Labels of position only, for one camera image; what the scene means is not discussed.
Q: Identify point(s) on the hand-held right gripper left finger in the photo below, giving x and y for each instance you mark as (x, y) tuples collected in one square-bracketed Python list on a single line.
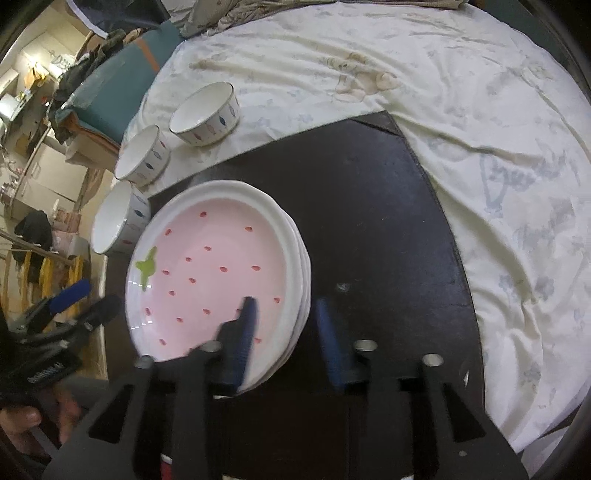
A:
[(247, 332)]

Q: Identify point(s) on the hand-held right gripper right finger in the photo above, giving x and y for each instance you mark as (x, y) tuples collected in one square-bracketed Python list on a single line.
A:
[(330, 341)]

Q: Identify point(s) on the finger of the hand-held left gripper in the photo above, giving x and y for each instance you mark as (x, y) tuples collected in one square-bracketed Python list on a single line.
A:
[(99, 311), (71, 293)]

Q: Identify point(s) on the pink strawberry plate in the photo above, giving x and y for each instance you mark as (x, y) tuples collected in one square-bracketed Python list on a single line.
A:
[(301, 272), (308, 295), (212, 272)]

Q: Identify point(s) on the white leaf print bowl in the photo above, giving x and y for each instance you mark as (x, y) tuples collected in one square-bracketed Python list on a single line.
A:
[(203, 113), (117, 219), (141, 154)]

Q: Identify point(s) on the person's left hand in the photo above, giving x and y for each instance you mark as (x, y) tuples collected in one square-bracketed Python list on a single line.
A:
[(21, 422)]

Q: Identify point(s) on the yellow wooden rocker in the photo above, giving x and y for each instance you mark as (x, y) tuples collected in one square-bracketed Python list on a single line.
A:
[(51, 277)]

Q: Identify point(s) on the dark cloth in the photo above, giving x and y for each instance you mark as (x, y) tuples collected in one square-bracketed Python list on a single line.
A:
[(32, 230)]

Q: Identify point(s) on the white kitchen cabinets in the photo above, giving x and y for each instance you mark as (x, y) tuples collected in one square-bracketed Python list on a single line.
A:
[(41, 184)]

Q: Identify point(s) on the black leather mat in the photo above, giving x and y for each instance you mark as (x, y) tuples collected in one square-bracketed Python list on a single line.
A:
[(369, 230)]

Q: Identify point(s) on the teal cushioned chair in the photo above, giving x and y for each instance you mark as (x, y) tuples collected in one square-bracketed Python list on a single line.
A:
[(120, 87)]

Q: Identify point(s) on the pile of dark clothes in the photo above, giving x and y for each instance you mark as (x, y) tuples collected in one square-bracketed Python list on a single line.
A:
[(87, 69)]

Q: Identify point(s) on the white printed tablecloth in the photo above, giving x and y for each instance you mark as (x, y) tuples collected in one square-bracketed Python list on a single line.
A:
[(461, 115)]

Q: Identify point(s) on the grey patterned duvet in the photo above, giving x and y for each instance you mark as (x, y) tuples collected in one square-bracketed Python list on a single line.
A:
[(277, 14)]

